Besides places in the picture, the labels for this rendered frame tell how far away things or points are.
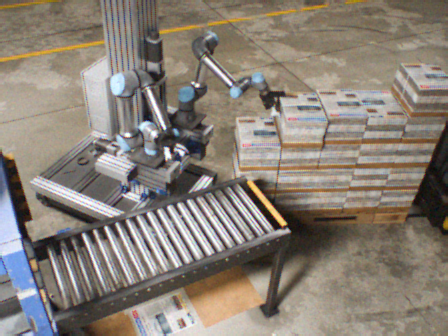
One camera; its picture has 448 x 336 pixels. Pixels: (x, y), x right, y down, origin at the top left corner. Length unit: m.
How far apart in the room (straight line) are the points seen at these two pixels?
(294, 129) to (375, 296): 1.35
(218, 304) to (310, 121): 1.40
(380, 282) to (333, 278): 0.35
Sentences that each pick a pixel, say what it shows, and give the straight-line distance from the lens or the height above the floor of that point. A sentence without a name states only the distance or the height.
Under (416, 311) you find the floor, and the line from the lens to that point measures 3.70.
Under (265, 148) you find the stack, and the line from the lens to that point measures 3.33.
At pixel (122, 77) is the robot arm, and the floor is 1.46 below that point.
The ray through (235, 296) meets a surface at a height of 0.00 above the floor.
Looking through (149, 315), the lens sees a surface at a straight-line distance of 3.36.
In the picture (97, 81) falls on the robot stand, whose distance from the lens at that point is 3.31.
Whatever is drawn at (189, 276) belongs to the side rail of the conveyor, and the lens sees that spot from 2.60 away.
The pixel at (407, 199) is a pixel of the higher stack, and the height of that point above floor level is 0.26.
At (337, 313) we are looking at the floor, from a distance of 3.50.
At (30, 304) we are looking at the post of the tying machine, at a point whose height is 1.25.
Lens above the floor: 2.83
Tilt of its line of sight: 40 degrees down
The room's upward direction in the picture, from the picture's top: 4 degrees clockwise
